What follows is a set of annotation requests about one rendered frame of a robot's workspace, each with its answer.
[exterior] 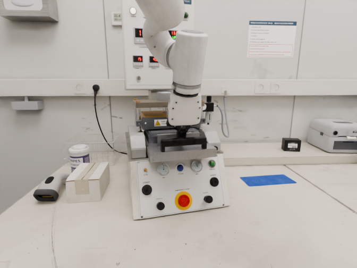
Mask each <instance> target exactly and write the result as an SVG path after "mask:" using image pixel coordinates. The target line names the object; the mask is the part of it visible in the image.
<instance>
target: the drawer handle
mask: <svg viewBox="0 0 357 268"><path fill-rule="evenodd" d="M187 145H201V147H202V148H203V149H207V138H206V137H205V136H200V137H183V138H166V139H161V140H160V151H161V152H165V147H173V146H187Z"/></svg>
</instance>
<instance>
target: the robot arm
mask: <svg viewBox="0 0 357 268"><path fill-rule="evenodd" d="M135 1H136V3H137V4H138V6H139V8H140V9H141V11H142V12H143V14H144V16H145V18H146V20H145V22H144V25H143V30H142V36H143V39H144V42H145V44H146V46H147V47H148V49H149V50H150V52H151V54H152V55H153V57H154V58H155V59H156V60H157V62H158V63H160V64H161V65H163V66H165V67H167V68H170V69H172V70H173V82H172V89H174V90H172V91H171V94H170V97H169V102H168V108H167V121H166V125H167V126H169V127H174V128H175V129H176V130H177V132H176V137H177V138H183V137H186V132H187V131H188V130H189V129H190V128H191V127H192V126H193V125H198V124H199V122H200V118H201V94H200V93H199V92H200V89H201V83H202V75H203V68H204V63H205V56H206V49H207V42H208V35H207V34H206V33H204V32H201V31H196V30H179V31H177V32H176V38H175V40H174V39H173V38H172V37H171V36H170V34H169V32H168V30H170V29H173V28H175V27H176V26H178V25H179V24H180V23H181V22H182V20H183V18H184V14H185V7H184V1H183V0H135ZM181 126H183V127H182V128H181Z"/></svg>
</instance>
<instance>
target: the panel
mask: <svg viewBox="0 0 357 268"><path fill-rule="evenodd" d="M193 161H200V162H201V163H202V170H201V171H200V172H194V171H193V170H192V169H191V163H192V162H193ZM210 161H214V162H215V165H214V166H210V165H209V162H210ZM135 162H136V171H137V186H138V202H139V218H140V219H146V218H150V217H157V216H164V215H171V214H178V213H185V212H192V211H199V210H206V209H210V208H217V207H224V206H225V199H224V192H223V185H222V178H221V173H220V166H219V159H218V154H216V157H209V158H195V159H188V160H176V161H164V162H152V163H151V162H150V160H141V161H135ZM163 163H165V164H167V165H168V166H169V173H168V174H167V175H160V174H159V173H158V172H157V168H158V166H159V165H160V164H163ZM180 164H181V165H183V171H178V170H177V166H178V165H180ZM212 178H217V179H218V181H219V183H218V185H217V186H213V185H212V184H211V180H212ZM144 186H150V187H151V193H150V194H144V193H143V188H144ZM181 195H187V196H188V197H189V199H190V203H189V205H188V206H187V207H182V206H180V205H179V204H178V198H179V197H180V196H181ZM207 195H208V196H211V197H212V198H213V201H212V203H206V202H205V201H204V197H205V196H207ZM158 202H163V203H164V204H165V208H164V209H163V210H159V209H157V207H156V205H157V203H158Z"/></svg>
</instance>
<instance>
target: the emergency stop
mask: <svg viewBox="0 0 357 268"><path fill-rule="evenodd" d="M189 203H190V199H189V197H188V196H187V195H181V196H180V197H179V198H178V204H179V205H180V206H182V207H187V206H188V205H189Z"/></svg>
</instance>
